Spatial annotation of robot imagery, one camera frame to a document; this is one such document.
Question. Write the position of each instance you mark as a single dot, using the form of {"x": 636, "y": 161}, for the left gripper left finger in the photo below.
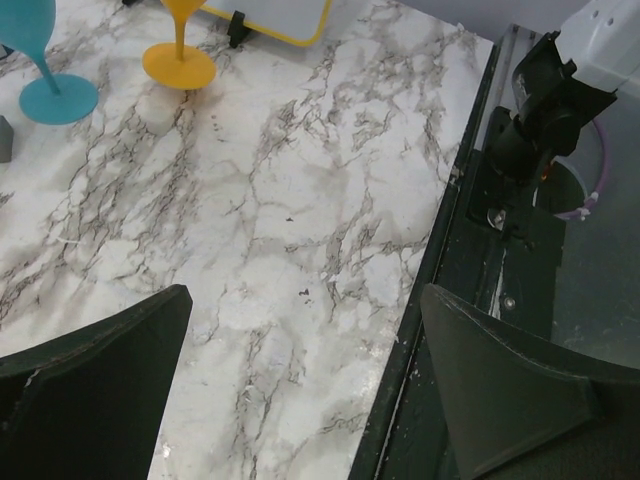
{"x": 89, "y": 404}

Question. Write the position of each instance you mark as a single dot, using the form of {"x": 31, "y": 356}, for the blue wine glass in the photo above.
{"x": 53, "y": 99}

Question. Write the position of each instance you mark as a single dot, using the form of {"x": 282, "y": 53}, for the green grey eraser block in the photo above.
{"x": 6, "y": 140}

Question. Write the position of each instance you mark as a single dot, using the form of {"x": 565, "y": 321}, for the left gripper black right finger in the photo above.
{"x": 520, "y": 407}

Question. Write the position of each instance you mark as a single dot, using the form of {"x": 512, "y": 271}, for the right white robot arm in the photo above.
{"x": 563, "y": 83}

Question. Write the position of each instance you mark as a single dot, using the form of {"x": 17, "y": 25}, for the yellow framed whiteboard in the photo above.
{"x": 298, "y": 23}

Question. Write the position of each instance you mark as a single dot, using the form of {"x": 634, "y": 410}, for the orange wine glass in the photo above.
{"x": 177, "y": 65}

